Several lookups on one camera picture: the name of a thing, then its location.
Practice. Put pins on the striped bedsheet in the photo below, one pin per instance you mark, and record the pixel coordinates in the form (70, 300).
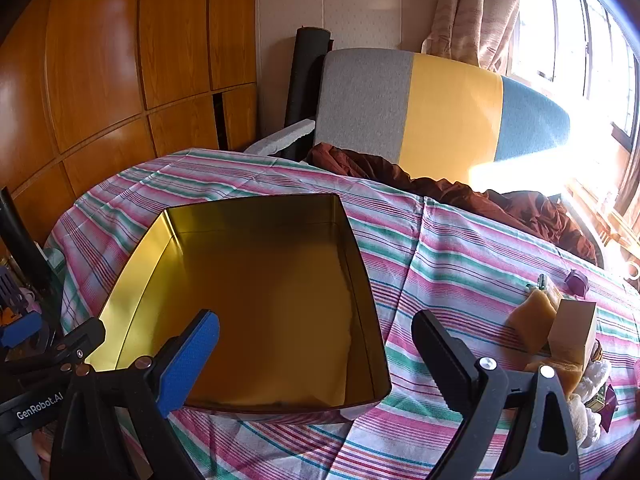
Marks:
(450, 260)

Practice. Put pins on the purple plastic item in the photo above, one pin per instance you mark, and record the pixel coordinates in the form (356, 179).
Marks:
(10, 285)

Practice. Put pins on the beige patterned curtain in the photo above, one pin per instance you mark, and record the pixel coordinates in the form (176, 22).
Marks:
(630, 185)
(470, 10)

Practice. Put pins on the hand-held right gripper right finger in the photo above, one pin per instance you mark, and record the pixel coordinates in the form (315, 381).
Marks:
(450, 360)

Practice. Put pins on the wooden wardrobe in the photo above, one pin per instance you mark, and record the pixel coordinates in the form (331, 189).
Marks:
(100, 60)

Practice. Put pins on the grey yellow blue headboard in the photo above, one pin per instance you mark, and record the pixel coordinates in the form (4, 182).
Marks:
(450, 110)

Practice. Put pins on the window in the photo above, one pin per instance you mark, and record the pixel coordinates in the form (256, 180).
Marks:
(565, 25)

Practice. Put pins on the green and white small box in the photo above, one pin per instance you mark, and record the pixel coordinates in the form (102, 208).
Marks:
(596, 402)

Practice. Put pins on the black pole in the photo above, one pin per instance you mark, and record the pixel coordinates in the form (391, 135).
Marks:
(20, 240)

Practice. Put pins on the black rolled mat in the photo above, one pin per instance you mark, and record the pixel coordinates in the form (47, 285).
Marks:
(305, 75)

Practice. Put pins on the white mug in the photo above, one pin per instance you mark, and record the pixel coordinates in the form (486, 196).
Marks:
(629, 276)

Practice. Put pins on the gold tin box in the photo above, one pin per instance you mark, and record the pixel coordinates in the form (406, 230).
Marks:
(260, 310)

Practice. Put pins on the purple snack packet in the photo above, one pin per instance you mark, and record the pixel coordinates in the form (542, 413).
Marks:
(610, 407)
(578, 282)

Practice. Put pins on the brown blanket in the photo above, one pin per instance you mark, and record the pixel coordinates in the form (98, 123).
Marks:
(525, 215)

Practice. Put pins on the wooden window shelf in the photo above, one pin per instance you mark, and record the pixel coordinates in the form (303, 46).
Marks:
(605, 230)

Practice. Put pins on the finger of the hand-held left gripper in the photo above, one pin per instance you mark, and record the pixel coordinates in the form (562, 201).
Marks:
(20, 327)
(85, 335)

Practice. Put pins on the white foam board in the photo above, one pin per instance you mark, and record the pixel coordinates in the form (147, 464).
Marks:
(285, 135)

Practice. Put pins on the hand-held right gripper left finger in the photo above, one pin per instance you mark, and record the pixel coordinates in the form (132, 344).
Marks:
(192, 360)

